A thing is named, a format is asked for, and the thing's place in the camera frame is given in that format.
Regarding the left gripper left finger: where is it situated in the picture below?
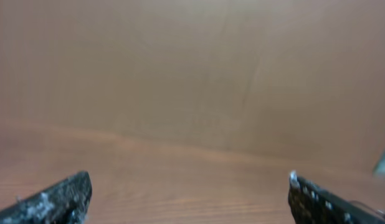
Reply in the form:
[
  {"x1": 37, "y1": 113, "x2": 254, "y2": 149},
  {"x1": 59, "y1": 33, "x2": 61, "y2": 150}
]
[{"x1": 0, "y1": 170, "x2": 92, "y2": 224}]

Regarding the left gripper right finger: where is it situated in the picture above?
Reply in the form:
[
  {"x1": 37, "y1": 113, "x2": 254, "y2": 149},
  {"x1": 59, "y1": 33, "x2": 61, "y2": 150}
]
[{"x1": 288, "y1": 170, "x2": 385, "y2": 224}]

